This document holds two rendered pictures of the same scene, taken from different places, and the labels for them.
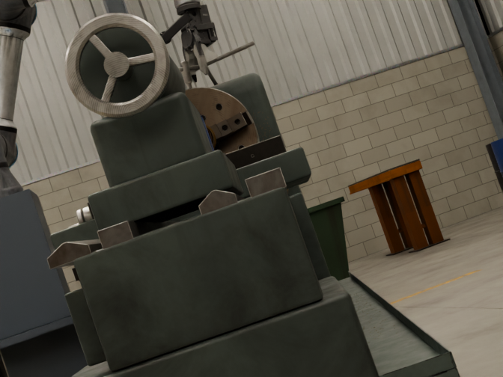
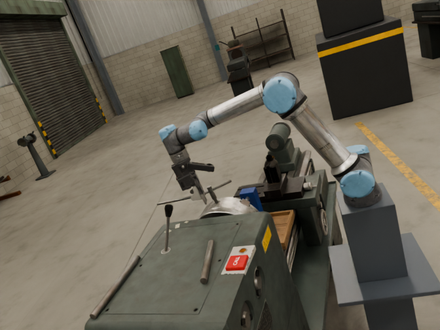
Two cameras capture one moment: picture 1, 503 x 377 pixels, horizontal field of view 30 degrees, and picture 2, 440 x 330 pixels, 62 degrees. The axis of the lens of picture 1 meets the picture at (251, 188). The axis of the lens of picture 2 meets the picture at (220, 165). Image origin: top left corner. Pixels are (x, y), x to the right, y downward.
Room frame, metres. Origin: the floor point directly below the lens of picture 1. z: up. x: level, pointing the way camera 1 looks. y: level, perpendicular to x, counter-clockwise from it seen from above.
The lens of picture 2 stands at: (3.95, 0.74, 1.91)
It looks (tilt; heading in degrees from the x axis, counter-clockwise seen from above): 19 degrees down; 204
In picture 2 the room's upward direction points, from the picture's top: 20 degrees counter-clockwise
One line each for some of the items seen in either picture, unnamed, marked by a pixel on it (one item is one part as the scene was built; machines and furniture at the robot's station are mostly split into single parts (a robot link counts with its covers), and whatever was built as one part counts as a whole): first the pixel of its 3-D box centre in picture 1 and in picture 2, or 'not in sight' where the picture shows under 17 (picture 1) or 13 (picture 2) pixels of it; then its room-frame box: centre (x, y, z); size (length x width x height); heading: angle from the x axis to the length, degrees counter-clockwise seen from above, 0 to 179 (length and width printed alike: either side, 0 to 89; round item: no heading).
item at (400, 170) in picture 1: (394, 211); not in sight; (11.60, -1.58, 0.50); 1.61 x 0.44 x 1.00; 13
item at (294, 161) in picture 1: (188, 206); (275, 194); (1.99, 0.14, 0.90); 0.53 x 0.30 x 0.06; 89
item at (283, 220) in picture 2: not in sight; (256, 231); (2.36, 0.10, 0.89); 0.36 x 0.30 x 0.04; 89
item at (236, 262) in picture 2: not in sight; (237, 263); (3.11, 0.30, 1.26); 0.06 x 0.06 x 0.02; 89
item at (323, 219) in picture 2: not in sight; (313, 214); (2.01, 0.34, 0.73); 0.27 x 0.12 x 0.27; 179
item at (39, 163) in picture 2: not in sight; (35, 155); (-2.67, -6.96, 0.57); 0.47 x 0.37 x 1.14; 13
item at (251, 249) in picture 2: not in sight; (241, 266); (3.08, 0.30, 1.23); 0.13 x 0.08 x 0.06; 179
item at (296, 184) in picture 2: (191, 180); (268, 192); (2.04, 0.12, 0.95); 0.43 x 0.18 x 0.04; 89
